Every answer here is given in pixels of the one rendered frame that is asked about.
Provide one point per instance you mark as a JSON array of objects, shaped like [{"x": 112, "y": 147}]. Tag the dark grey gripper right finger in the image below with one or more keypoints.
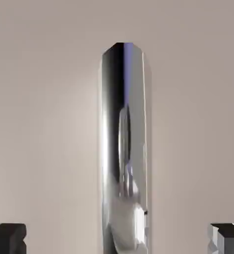
[{"x": 231, "y": 241}]

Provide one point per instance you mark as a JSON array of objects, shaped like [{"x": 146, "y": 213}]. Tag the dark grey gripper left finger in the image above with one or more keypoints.
[{"x": 8, "y": 239}]

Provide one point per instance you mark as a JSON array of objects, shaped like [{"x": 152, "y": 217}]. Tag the beige drawer front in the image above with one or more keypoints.
[{"x": 45, "y": 119}]

